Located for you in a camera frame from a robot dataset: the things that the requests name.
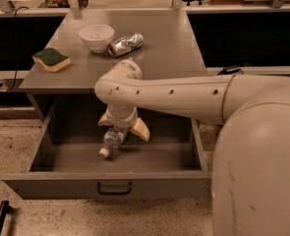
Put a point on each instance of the green and yellow sponge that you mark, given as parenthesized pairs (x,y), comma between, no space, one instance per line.
(51,59)

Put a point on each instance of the crushed silver can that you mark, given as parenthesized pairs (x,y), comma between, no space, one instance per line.
(125,44)

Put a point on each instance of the black bar on floor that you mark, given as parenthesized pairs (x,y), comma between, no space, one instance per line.
(5,209)

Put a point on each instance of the black drawer handle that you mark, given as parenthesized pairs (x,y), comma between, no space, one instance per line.
(114,189)

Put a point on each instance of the clear plastic water bottle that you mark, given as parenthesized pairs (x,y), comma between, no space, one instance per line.
(113,139)

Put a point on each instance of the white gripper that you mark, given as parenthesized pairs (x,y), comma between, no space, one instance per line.
(121,121)

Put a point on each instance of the white ceramic bowl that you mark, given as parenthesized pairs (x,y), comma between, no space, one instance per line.
(97,37)

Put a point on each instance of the grey open drawer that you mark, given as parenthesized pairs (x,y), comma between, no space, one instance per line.
(66,163)

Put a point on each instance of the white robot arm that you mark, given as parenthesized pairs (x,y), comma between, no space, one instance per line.
(251,164)

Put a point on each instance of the grey metal cabinet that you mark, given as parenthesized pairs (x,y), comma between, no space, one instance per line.
(170,49)

